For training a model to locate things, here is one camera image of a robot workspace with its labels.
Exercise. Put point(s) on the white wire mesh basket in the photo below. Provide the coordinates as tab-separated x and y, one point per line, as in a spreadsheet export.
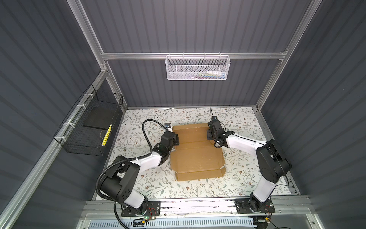
183	69

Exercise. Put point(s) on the brown cardboard box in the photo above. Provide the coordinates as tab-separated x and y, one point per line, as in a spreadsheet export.
196	157

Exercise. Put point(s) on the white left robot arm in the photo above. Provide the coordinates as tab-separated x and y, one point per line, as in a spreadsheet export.
116	182

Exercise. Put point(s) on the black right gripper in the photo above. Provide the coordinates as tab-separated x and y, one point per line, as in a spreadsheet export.
208	134

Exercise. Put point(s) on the black wire mesh basket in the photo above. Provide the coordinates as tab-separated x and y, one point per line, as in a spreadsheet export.
77	139

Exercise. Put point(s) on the white vented cable duct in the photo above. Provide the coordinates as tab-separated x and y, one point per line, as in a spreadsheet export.
190	223

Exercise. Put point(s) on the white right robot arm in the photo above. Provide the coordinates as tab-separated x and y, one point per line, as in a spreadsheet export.
271	159

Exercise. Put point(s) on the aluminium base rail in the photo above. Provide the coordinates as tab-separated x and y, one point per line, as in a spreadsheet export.
189	207

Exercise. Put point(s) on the aluminium right corner post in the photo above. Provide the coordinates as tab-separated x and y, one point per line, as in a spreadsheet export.
294	41

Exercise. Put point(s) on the black foam pad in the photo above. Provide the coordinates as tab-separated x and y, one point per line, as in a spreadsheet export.
99	118

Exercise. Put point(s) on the aluminium frame corner post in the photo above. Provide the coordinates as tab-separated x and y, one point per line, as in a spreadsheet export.
94	44

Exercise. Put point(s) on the items in white basket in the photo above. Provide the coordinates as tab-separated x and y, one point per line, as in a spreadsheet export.
210	75

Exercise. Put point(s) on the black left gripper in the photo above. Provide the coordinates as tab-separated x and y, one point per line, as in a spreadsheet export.
175	139

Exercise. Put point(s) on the aluminium horizontal frame bar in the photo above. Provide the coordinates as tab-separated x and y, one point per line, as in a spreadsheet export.
199	55

